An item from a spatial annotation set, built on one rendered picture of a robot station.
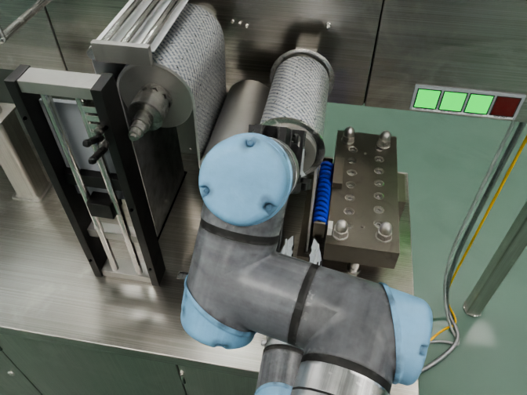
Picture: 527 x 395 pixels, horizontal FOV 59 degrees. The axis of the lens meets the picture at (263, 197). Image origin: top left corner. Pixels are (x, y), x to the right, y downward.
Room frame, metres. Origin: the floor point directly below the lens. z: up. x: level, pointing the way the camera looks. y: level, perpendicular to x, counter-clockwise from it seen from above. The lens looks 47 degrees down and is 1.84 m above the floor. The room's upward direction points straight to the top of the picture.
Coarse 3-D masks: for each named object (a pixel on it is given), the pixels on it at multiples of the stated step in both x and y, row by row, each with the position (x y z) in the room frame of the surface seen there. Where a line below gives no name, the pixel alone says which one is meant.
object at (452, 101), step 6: (444, 96) 0.94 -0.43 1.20; (450, 96) 0.93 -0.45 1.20; (456, 96) 0.93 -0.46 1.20; (462, 96) 0.93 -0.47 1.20; (444, 102) 0.94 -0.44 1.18; (450, 102) 0.93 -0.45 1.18; (456, 102) 0.93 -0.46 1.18; (462, 102) 0.93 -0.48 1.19; (444, 108) 0.93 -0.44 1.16; (450, 108) 0.93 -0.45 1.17; (456, 108) 0.93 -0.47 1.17
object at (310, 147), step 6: (282, 126) 0.68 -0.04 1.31; (288, 126) 0.68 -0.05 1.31; (306, 138) 0.67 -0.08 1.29; (306, 144) 0.67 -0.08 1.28; (312, 144) 0.66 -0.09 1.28; (306, 150) 0.67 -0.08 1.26; (312, 150) 0.66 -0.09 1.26; (306, 156) 0.66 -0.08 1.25; (312, 156) 0.66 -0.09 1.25; (306, 162) 0.66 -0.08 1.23; (312, 162) 0.66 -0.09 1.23; (306, 168) 0.66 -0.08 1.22
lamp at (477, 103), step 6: (474, 96) 0.92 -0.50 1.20; (480, 96) 0.92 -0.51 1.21; (486, 96) 0.92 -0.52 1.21; (492, 96) 0.92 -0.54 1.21; (468, 102) 0.93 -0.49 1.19; (474, 102) 0.92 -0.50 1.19; (480, 102) 0.92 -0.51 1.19; (486, 102) 0.92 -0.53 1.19; (468, 108) 0.92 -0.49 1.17; (474, 108) 0.92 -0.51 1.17; (480, 108) 0.92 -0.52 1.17; (486, 108) 0.92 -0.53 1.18
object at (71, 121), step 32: (32, 96) 0.65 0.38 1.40; (64, 96) 0.61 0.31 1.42; (96, 96) 0.60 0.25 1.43; (32, 128) 0.62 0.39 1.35; (64, 128) 0.65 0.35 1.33; (96, 128) 0.59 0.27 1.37; (64, 160) 0.65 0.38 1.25; (128, 160) 0.62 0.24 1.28; (64, 192) 0.62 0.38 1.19; (96, 192) 0.64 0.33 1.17; (128, 192) 0.60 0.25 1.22; (96, 224) 0.62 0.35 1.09; (96, 256) 0.63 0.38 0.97; (160, 256) 0.64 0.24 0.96
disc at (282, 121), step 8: (272, 120) 0.69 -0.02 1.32; (280, 120) 0.68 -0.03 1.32; (288, 120) 0.68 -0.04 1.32; (296, 120) 0.68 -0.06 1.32; (304, 128) 0.68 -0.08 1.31; (312, 128) 0.67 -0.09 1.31; (312, 136) 0.67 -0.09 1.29; (320, 136) 0.67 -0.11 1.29; (320, 144) 0.67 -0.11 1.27; (320, 152) 0.67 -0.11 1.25; (320, 160) 0.67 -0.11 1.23; (312, 168) 0.67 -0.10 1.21
